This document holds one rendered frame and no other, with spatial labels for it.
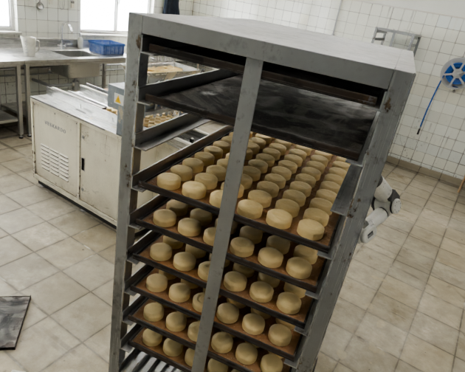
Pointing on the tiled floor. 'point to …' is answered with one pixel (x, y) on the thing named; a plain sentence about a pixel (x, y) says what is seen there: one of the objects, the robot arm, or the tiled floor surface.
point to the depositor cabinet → (80, 157)
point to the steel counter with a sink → (9, 57)
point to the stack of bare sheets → (4, 321)
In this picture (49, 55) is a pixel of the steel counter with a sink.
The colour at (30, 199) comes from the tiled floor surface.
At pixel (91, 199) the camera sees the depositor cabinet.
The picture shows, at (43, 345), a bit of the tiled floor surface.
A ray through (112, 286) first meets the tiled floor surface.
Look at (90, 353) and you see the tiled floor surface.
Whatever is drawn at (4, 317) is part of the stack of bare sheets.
